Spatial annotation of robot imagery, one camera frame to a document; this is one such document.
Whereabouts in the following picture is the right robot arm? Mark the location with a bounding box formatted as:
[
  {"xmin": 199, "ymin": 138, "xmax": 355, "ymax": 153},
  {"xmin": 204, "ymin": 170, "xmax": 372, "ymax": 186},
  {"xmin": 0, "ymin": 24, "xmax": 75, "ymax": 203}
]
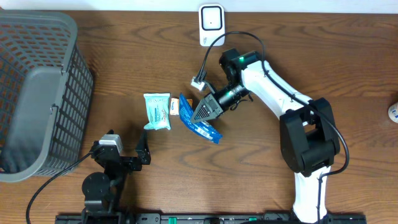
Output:
[{"xmin": 190, "ymin": 49, "xmax": 341, "ymax": 223}]

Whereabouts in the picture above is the light blue wipes pack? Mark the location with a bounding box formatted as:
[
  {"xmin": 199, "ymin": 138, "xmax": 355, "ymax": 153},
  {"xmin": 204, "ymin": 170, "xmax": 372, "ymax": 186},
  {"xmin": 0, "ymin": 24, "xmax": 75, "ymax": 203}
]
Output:
[{"xmin": 144, "ymin": 93, "xmax": 171, "ymax": 130}]

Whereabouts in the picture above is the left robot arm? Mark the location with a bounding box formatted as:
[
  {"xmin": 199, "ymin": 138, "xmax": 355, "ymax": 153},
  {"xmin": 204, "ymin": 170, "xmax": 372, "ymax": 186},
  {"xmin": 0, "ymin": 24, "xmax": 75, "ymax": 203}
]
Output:
[{"xmin": 82, "ymin": 129, "xmax": 151, "ymax": 224}]

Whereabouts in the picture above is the green lidded can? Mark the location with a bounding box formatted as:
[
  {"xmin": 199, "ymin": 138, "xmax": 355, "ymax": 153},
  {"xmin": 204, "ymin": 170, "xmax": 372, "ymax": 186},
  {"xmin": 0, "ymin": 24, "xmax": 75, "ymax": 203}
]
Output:
[{"xmin": 387, "ymin": 102, "xmax": 398, "ymax": 123}]

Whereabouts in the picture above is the grey plastic mesh basket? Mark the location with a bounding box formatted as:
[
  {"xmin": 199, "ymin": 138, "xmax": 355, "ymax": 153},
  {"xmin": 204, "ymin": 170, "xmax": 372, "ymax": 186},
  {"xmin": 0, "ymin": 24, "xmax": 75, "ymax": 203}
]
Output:
[{"xmin": 1, "ymin": 10, "xmax": 94, "ymax": 182}]

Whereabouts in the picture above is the left black cable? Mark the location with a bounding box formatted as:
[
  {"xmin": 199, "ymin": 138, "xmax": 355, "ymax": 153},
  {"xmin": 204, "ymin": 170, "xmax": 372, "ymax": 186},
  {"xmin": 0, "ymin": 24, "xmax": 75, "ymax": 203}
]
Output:
[{"xmin": 25, "ymin": 151, "xmax": 94, "ymax": 224}]

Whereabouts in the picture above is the black cable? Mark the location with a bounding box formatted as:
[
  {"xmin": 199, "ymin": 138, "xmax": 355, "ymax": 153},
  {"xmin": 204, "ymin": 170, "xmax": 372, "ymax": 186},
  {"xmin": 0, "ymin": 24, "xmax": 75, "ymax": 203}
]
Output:
[
  {"xmin": 198, "ymin": 30, "xmax": 350, "ymax": 223},
  {"xmin": 25, "ymin": 151, "xmax": 94, "ymax": 224}
]

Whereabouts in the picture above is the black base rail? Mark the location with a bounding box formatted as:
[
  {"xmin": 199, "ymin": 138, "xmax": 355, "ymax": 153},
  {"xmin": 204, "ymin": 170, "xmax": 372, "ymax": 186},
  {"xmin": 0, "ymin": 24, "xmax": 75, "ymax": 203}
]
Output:
[{"xmin": 55, "ymin": 212, "xmax": 368, "ymax": 224}]

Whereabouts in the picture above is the white barcode scanner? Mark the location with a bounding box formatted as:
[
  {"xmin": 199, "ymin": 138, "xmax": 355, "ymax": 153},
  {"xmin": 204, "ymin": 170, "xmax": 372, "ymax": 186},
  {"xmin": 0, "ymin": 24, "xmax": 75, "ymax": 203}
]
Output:
[{"xmin": 198, "ymin": 4, "xmax": 226, "ymax": 47}]

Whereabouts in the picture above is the blue Oreo cookie pack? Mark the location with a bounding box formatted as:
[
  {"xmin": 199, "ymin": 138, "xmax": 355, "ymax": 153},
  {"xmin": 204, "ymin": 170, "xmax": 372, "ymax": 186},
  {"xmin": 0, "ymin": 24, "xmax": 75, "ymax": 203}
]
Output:
[{"xmin": 178, "ymin": 93, "xmax": 223, "ymax": 144}]

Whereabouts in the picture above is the right black cable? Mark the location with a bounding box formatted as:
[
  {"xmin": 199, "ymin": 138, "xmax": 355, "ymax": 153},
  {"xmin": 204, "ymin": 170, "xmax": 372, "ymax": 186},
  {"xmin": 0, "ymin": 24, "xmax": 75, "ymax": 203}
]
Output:
[{"xmin": 198, "ymin": 30, "xmax": 350, "ymax": 223}]

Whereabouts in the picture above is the orange snack packet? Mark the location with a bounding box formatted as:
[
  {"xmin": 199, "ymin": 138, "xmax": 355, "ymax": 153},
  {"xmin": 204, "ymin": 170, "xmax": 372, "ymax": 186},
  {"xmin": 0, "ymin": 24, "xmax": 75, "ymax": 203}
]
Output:
[{"xmin": 170, "ymin": 98, "xmax": 193, "ymax": 116}]

